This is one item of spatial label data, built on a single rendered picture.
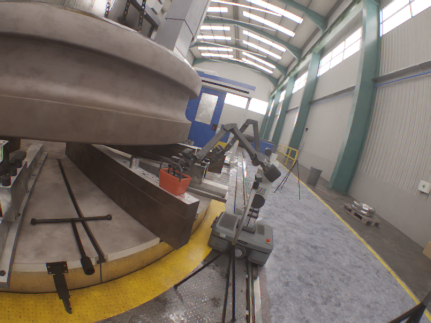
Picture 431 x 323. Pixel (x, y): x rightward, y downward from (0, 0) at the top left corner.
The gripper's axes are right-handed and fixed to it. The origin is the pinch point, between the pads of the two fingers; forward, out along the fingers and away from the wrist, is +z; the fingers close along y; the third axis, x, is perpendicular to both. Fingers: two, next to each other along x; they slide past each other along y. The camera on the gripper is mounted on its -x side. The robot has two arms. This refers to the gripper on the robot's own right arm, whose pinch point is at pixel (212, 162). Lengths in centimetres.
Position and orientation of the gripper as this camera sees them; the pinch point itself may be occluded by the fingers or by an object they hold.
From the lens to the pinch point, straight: 228.1
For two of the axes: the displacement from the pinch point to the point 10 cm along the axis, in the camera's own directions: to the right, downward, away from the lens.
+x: 6.7, 7.4, -0.7
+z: -7.1, 6.6, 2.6
